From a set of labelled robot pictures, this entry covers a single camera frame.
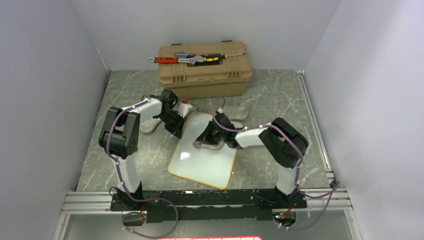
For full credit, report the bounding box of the grey mesh scrubbing pad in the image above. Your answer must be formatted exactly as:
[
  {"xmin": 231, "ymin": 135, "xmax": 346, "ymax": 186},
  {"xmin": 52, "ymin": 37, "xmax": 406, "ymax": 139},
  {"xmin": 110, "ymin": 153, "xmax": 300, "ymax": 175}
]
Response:
[{"xmin": 222, "ymin": 105, "xmax": 249, "ymax": 120}]

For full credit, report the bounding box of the dark brown scrubbing pad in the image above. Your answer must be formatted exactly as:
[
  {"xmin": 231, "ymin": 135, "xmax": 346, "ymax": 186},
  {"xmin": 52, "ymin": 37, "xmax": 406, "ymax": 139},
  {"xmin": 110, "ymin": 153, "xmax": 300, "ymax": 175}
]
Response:
[{"xmin": 192, "ymin": 140, "xmax": 225, "ymax": 151}]

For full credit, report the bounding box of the blue red handled screwdriver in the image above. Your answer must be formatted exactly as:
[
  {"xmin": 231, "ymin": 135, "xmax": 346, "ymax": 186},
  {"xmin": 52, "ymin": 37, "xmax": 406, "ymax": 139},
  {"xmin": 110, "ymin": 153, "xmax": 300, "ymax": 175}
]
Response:
[{"xmin": 174, "ymin": 52, "xmax": 198, "ymax": 58}]

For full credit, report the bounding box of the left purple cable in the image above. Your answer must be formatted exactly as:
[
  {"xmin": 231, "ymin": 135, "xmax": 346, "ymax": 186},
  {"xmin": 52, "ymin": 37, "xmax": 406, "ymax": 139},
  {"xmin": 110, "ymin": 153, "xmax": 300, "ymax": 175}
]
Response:
[{"xmin": 105, "ymin": 94, "xmax": 180, "ymax": 239}]

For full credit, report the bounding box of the red handled adjustable wrench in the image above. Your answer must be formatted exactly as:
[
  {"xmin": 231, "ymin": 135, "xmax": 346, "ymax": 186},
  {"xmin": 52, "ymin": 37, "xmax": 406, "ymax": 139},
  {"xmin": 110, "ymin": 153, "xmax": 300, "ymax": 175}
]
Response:
[{"xmin": 149, "ymin": 55, "xmax": 205, "ymax": 66}]

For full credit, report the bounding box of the yellow framed whiteboard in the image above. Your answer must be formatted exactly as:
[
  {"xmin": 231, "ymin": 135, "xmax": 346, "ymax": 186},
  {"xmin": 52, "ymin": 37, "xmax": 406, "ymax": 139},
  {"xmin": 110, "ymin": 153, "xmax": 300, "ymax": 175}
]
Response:
[{"xmin": 167, "ymin": 111, "xmax": 238, "ymax": 190}]

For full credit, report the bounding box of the black aluminium base frame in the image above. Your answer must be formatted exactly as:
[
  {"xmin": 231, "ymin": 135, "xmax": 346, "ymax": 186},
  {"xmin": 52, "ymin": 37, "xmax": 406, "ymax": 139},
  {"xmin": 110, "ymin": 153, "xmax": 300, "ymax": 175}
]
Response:
[{"xmin": 61, "ymin": 188, "xmax": 354, "ymax": 223}]

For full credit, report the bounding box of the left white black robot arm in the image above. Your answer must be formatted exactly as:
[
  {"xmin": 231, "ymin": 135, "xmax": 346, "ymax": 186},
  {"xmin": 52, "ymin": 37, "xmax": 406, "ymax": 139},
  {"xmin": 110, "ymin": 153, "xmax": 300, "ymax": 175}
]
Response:
[{"xmin": 98, "ymin": 89, "xmax": 193, "ymax": 210}]

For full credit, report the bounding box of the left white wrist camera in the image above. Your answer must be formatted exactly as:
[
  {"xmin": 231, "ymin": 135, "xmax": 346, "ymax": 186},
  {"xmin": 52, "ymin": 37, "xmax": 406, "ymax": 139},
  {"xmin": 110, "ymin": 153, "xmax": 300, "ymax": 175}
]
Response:
[{"xmin": 177, "ymin": 98, "xmax": 196, "ymax": 118}]

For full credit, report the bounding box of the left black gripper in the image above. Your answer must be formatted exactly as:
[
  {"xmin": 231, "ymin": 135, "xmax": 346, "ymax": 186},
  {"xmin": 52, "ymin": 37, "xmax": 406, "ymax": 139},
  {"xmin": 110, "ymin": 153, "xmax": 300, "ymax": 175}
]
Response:
[{"xmin": 157, "ymin": 111, "xmax": 187, "ymax": 140}]

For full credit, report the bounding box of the grey scrubbing pad left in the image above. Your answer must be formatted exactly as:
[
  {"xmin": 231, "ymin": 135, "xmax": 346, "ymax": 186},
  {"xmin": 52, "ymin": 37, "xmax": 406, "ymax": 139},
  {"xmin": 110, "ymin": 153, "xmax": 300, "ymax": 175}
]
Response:
[{"xmin": 139, "ymin": 118, "xmax": 162, "ymax": 134}]

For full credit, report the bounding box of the yellow black handled screwdriver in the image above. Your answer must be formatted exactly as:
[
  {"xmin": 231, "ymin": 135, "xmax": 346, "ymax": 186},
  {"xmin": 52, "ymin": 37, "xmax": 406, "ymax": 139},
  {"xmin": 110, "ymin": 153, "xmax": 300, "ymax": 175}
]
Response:
[{"xmin": 202, "ymin": 53, "xmax": 246, "ymax": 62}]

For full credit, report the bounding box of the tan plastic toolbox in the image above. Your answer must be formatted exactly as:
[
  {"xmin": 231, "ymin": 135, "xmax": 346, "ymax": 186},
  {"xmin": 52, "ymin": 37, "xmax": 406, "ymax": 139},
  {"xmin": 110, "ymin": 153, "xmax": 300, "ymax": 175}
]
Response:
[{"xmin": 158, "ymin": 40, "xmax": 253, "ymax": 99}]

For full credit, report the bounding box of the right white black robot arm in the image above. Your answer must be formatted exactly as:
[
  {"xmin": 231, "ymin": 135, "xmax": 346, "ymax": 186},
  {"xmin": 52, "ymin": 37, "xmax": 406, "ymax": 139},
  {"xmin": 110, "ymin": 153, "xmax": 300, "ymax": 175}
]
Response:
[{"xmin": 193, "ymin": 112, "xmax": 309, "ymax": 208}]

